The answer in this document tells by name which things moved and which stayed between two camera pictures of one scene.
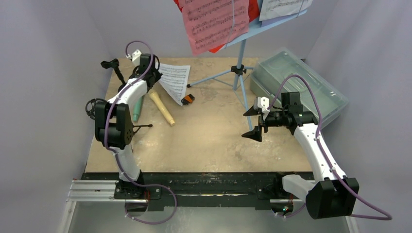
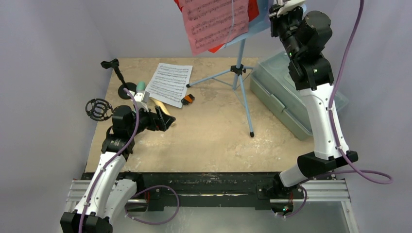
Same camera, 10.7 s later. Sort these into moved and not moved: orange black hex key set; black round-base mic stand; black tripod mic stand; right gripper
Moved: right gripper
Not moved: orange black hex key set; black round-base mic stand; black tripod mic stand
